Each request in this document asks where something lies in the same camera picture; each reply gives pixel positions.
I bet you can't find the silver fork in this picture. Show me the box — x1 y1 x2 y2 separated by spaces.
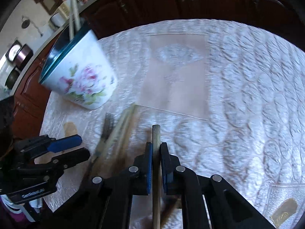
81 113 114 186

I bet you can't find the floral white cup teal rim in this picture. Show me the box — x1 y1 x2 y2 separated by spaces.
39 23 117 110

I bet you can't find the dark round pot on counter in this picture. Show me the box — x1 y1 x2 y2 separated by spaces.
5 68 20 90

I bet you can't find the silver rice cooker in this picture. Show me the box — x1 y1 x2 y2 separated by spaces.
5 40 34 71

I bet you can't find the white embossed tablecloth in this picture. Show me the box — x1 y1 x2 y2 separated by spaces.
40 20 304 228

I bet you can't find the cream microwave oven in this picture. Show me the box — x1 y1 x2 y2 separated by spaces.
55 0 71 21

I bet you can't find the black wall plug with cord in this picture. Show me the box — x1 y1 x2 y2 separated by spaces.
21 15 43 37

